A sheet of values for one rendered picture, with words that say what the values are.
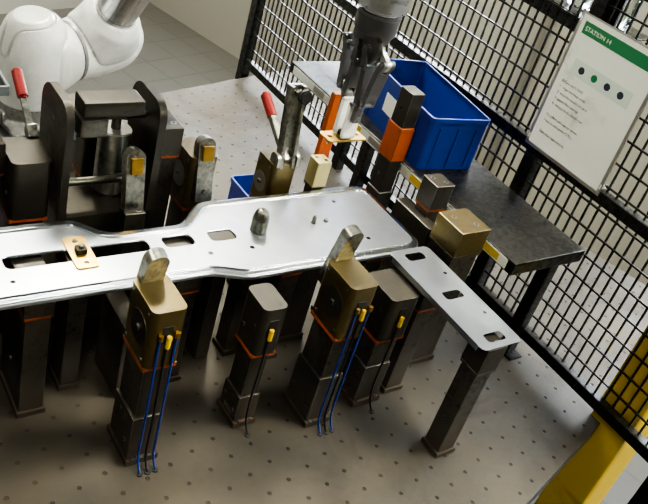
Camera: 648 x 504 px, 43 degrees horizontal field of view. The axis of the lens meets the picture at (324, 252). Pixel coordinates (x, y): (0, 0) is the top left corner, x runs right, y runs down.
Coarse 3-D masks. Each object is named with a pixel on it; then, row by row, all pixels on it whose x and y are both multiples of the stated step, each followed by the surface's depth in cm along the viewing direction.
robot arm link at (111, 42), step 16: (96, 0) 199; (112, 0) 193; (128, 0) 191; (144, 0) 192; (80, 16) 198; (96, 16) 197; (112, 16) 196; (128, 16) 196; (80, 32) 199; (96, 32) 198; (112, 32) 198; (128, 32) 201; (96, 48) 200; (112, 48) 201; (128, 48) 205; (96, 64) 203; (112, 64) 208; (128, 64) 214; (80, 80) 206
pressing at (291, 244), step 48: (336, 192) 173; (0, 240) 132; (48, 240) 135; (96, 240) 139; (144, 240) 142; (192, 240) 146; (240, 240) 150; (288, 240) 154; (384, 240) 163; (0, 288) 123; (48, 288) 126; (96, 288) 129
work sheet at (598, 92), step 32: (576, 32) 170; (608, 32) 164; (576, 64) 171; (608, 64) 164; (640, 64) 159; (576, 96) 172; (608, 96) 165; (640, 96) 160; (544, 128) 180; (576, 128) 173; (608, 128) 166; (576, 160) 174; (608, 160) 167
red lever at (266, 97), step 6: (264, 96) 168; (270, 96) 169; (264, 102) 168; (270, 102) 168; (264, 108) 168; (270, 108) 168; (270, 114) 167; (276, 114) 168; (270, 120) 168; (276, 120) 168; (276, 126) 167; (276, 132) 167; (276, 138) 167; (276, 144) 167; (288, 156) 166
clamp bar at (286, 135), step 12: (288, 84) 159; (300, 84) 160; (288, 96) 159; (300, 96) 157; (288, 108) 160; (300, 108) 161; (288, 120) 161; (300, 120) 162; (288, 132) 162; (288, 144) 165
